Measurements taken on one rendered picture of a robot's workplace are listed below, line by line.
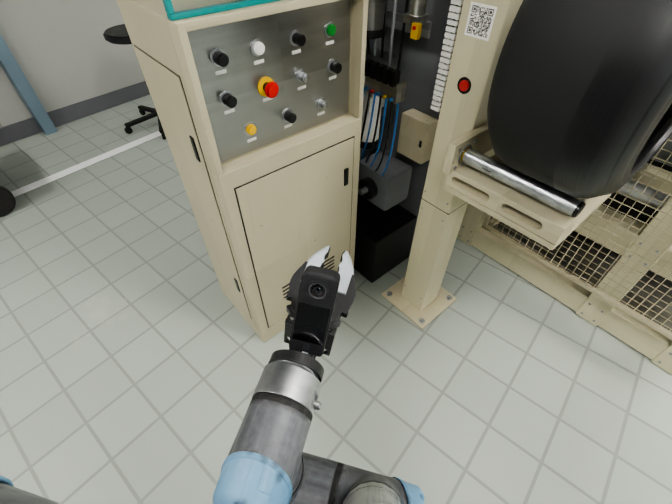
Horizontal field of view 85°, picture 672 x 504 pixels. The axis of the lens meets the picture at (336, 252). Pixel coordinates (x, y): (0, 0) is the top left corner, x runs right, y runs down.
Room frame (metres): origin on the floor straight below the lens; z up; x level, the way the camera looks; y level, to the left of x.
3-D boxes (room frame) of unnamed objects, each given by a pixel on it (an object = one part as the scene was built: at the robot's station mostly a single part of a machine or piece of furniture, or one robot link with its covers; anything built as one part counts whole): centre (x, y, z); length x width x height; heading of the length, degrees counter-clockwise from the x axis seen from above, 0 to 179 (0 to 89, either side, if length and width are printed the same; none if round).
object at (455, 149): (1.07, -0.48, 0.90); 0.40 x 0.03 x 0.10; 130
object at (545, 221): (0.84, -0.49, 0.83); 0.36 x 0.09 x 0.06; 40
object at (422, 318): (1.11, -0.42, 0.01); 0.27 x 0.27 x 0.02; 40
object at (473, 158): (0.84, -0.49, 0.90); 0.35 x 0.05 x 0.05; 40
